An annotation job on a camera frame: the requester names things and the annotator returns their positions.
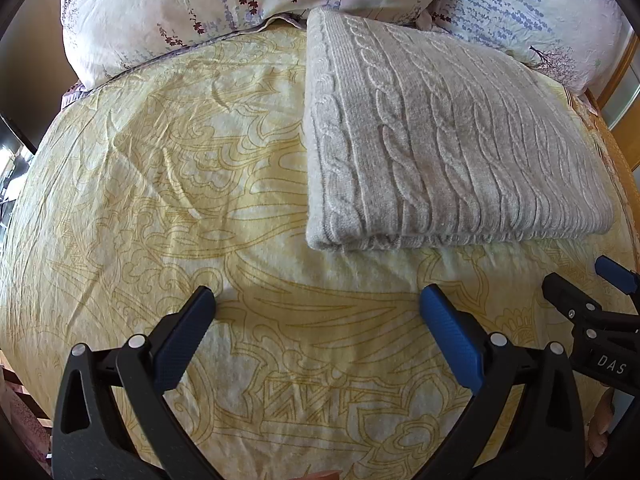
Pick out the yellow patterned bed sheet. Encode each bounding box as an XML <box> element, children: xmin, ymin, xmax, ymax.
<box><xmin>0</xmin><ymin>14</ymin><xmax>640</xmax><ymax>480</ymax></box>

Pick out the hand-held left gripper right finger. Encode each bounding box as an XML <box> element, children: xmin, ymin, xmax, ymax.
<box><xmin>415</xmin><ymin>283</ymin><xmax>589</xmax><ymax>480</ymax></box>

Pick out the dark flat panel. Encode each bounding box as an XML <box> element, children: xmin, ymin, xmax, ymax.
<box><xmin>0</xmin><ymin>2</ymin><xmax>65</xmax><ymax>157</ymax></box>

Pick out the beige cable-knit sweater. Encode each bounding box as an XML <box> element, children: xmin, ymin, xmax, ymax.
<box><xmin>303</xmin><ymin>7</ymin><xmax>617</xmax><ymax>253</ymax></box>

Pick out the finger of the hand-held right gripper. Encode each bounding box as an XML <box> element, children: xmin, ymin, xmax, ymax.
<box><xmin>541</xmin><ymin>272</ymin><xmax>603</xmax><ymax>328</ymax></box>
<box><xmin>594</xmin><ymin>255</ymin><xmax>640</xmax><ymax>306</ymax></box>

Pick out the person's right hand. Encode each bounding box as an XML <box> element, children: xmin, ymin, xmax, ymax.
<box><xmin>586</xmin><ymin>389</ymin><xmax>620</xmax><ymax>465</ymax></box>

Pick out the wooden bed frame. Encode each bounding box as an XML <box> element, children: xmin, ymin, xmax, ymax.
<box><xmin>564</xmin><ymin>35</ymin><xmax>640</xmax><ymax>173</ymax></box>

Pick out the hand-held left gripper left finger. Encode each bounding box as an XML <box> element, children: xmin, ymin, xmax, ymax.
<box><xmin>50</xmin><ymin>286</ymin><xmax>221</xmax><ymax>480</ymax></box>

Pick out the white pink floral pillow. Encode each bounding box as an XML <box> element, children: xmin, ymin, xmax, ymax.
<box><xmin>59</xmin><ymin>0</ymin><xmax>447</xmax><ymax>90</ymax></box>

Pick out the patterned purple cloth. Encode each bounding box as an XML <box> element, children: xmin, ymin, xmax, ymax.
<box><xmin>0</xmin><ymin>352</ymin><xmax>53</xmax><ymax>468</ymax></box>

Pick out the pale blue floral pillow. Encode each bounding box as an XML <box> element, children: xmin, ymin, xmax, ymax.
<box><xmin>429</xmin><ymin>0</ymin><xmax>632</xmax><ymax>96</ymax></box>

